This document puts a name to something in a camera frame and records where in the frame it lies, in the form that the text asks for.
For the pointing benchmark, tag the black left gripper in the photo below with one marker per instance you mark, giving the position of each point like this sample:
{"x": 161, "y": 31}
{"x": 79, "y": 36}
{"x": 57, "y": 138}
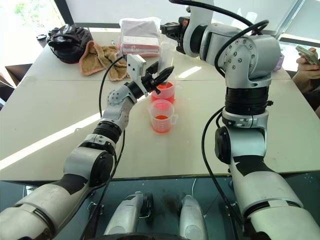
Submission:
{"x": 150, "y": 82}

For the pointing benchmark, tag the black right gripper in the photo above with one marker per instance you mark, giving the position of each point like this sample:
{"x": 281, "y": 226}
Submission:
{"x": 182, "y": 30}

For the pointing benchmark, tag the silver smartphone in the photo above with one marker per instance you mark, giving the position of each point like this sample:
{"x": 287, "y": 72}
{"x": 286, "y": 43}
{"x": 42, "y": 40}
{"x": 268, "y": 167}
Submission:
{"x": 308, "y": 54}

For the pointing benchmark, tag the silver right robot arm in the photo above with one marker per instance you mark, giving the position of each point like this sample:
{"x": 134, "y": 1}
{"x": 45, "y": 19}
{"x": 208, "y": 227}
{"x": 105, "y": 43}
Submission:
{"x": 250, "y": 60}

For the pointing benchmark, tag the bystander forearm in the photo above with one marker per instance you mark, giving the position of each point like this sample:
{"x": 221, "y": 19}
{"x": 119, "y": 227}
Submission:
{"x": 306, "y": 82}

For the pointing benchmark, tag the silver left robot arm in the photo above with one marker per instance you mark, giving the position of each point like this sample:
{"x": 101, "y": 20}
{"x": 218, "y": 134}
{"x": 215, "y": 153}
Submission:
{"x": 50, "y": 197}

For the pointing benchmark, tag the fuller clear measuring cup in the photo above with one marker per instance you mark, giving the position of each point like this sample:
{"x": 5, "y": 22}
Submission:
{"x": 163, "y": 93}

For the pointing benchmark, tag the emptier clear measuring cup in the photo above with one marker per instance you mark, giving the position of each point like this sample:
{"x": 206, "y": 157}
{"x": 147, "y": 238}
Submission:
{"x": 162, "y": 117}

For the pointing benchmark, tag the bystander bare hand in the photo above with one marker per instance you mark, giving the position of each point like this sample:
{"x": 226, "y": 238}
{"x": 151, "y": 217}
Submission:
{"x": 306, "y": 65}

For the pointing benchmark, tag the pink clear plastic box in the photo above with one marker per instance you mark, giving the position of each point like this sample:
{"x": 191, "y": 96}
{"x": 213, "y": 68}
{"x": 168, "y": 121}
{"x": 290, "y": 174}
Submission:
{"x": 140, "y": 47}

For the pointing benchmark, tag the white folded cloth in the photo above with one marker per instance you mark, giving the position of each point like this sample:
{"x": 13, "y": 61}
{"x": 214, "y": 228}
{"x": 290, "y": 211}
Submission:
{"x": 140, "y": 28}

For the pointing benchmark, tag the brown pink-edged towel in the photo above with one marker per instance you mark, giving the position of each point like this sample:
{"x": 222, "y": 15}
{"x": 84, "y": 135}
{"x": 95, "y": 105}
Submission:
{"x": 98, "y": 60}

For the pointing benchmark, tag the black shiny bag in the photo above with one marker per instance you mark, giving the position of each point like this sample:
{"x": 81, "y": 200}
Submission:
{"x": 68, "y": 42}

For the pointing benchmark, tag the purple crumpled object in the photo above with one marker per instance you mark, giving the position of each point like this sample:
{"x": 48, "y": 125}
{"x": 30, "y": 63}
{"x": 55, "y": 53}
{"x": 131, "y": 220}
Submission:
{"x": 280, "y": 62}

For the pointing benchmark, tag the small black round lid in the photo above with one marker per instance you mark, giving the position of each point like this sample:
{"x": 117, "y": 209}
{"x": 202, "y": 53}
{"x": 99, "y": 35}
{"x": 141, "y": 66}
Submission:
{"x": 41, "y": 37}

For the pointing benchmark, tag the dark brown chair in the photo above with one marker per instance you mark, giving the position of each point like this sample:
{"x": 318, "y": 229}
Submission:
{"x": 15, "y": 72}

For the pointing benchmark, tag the silver robot left leg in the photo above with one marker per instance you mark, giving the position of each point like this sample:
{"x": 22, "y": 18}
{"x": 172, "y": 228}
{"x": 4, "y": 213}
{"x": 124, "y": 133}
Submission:
{"x": 127, "y": 215}

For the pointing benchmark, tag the silver robot leg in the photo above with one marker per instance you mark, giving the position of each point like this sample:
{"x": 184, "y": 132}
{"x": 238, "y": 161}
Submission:
{"x": 192, "y": 217}
{"x": 127, "y": 215}

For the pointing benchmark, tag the silver robot right leg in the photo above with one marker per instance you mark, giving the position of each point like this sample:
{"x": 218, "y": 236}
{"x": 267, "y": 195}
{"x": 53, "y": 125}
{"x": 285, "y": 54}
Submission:
{"x": 192, "y": 217}

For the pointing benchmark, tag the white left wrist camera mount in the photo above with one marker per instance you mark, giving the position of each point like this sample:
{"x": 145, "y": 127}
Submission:
{"x": 135, "y": 67}

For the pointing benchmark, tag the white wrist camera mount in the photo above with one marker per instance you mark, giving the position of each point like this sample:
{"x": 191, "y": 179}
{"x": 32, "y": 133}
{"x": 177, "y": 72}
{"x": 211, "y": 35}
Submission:
{"x": 135, "y": 67}
{"x": 191, "y": 47}

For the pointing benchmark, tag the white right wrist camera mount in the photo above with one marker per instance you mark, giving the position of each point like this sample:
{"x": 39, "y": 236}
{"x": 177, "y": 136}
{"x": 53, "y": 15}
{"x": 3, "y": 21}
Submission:
{"x": 191, "y": 47}

